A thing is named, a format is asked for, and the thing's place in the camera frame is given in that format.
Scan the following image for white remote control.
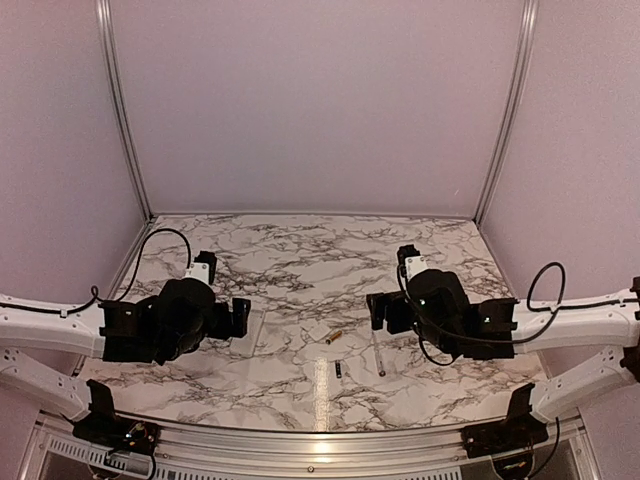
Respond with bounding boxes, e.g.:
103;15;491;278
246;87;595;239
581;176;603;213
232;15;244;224
229;310;265;358

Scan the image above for silver pen tool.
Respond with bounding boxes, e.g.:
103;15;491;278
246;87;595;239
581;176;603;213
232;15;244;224
372;330;386;377

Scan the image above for white battery cover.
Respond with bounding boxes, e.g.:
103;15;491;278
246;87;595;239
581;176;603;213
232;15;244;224
301;324;330;342

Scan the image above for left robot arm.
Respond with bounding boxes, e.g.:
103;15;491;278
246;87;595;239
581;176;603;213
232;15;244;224
1;278;251;445

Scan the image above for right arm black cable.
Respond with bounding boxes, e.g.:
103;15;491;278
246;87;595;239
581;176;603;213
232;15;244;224
397;261;640;366

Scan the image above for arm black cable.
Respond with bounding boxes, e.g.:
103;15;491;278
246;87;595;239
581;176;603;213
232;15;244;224
89;228;194;316
397;261;640;366

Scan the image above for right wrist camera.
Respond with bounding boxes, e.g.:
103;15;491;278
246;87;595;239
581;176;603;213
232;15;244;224
396;244;430;282

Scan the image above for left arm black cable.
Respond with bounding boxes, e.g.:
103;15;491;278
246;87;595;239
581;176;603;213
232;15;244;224
89;228;194;316

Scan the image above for front aluminium rail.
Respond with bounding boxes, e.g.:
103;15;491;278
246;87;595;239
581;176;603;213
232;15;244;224
29;399;601;480

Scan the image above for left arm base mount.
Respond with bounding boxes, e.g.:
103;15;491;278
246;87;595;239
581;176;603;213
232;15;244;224
72;415;160;455

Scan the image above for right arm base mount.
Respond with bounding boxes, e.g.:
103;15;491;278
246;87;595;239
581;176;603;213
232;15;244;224
461;419;549;458

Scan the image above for right aluminium frame post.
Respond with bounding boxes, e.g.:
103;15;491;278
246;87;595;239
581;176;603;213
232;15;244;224
473;0;539;230

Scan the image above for aluminium frame post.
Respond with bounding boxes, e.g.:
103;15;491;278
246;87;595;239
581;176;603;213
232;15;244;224
95;0;154;223
473;0;539;230

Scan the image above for left aluminium frame post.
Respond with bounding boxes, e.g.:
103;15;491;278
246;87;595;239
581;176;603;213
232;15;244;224
95;0;154;223

